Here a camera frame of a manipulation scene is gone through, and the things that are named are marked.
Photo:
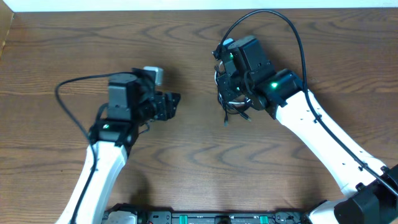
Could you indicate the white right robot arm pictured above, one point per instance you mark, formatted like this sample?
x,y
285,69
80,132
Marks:
x,y
359,175

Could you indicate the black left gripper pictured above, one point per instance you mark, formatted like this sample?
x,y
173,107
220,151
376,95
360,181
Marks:
x,y
167,107

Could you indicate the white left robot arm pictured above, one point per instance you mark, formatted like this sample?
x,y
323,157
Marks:
x,y
110,140

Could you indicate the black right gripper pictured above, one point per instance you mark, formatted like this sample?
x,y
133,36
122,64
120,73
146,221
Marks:
x,y
223,81

